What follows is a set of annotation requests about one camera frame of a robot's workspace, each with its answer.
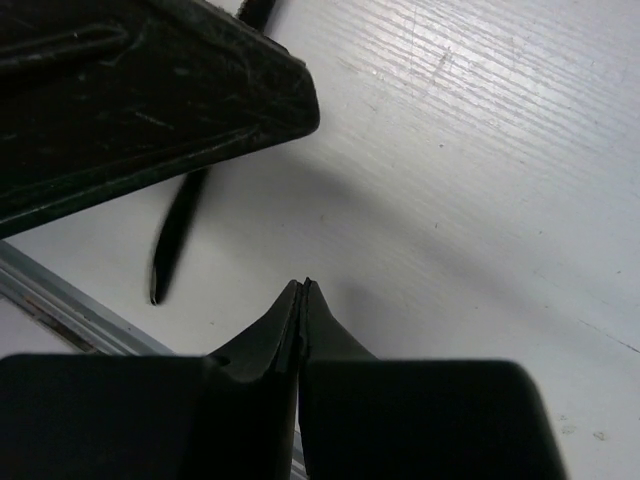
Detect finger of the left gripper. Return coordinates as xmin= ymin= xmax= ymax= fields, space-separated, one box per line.
xmin=1 ymin=1 xmax=320 ymax=237

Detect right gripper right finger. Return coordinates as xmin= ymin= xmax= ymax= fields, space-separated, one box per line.
xmin=299 ymin=280 xmax=566 ymax=479

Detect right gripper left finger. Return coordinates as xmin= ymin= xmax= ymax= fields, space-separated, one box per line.
xmin=1 ymin=281 xmax=300 ymax=479

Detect black knife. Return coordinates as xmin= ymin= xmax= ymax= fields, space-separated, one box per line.
xmin=149 ymin=0 xmax=279 ymax=306

